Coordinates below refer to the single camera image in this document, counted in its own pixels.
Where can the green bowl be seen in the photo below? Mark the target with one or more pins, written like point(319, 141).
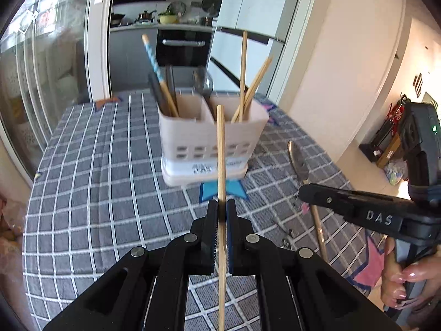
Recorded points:
point(167, 18)

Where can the person's right hand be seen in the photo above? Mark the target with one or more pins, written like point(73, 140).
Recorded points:
point(413, 275)

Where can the black built-in oven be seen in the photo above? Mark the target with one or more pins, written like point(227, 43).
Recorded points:
point(182, 53)

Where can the blue patterned wooden chopstick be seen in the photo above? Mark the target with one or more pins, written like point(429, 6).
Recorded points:
point(151, 57)

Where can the black wok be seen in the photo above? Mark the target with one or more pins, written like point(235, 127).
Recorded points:
point(117, 18)

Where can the dark wall decoration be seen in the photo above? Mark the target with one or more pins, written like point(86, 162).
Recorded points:
point(418, 84)

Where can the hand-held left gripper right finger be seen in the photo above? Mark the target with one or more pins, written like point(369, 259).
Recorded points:
point(230, 224)

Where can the grey checked tablecloth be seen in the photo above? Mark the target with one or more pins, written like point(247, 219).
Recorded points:
point(103, 196)

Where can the black box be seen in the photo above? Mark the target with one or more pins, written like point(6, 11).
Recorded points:
point(380, 144)

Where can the hanging metal strainer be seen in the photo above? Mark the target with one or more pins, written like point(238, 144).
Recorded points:
point(176, 7)

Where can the beige plastic utensil holder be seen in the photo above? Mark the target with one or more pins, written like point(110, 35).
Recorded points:
point(193, 134)

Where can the steel pot with lid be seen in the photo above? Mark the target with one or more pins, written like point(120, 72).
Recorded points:
point(146, 16)

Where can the pink sticker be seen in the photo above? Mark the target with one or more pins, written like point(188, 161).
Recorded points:
point(305, 207)

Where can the crumpled plastic bag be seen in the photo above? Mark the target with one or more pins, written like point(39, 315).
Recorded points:
point(396, 173)

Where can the steel cooking pot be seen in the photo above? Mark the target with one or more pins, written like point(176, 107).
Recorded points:
point(207, 20)

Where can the hanging dark pan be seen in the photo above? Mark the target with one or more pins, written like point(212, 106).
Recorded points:
point(211, 2)

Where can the red decoration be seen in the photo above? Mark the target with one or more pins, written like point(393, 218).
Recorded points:
point(396, 112)

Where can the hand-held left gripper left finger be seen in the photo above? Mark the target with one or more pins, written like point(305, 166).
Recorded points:
point(213, 224)

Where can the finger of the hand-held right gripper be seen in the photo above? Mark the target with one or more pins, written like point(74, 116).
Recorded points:
point(327, 198)

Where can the glass sliding door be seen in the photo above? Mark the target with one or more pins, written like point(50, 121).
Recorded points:
point(51, 58)

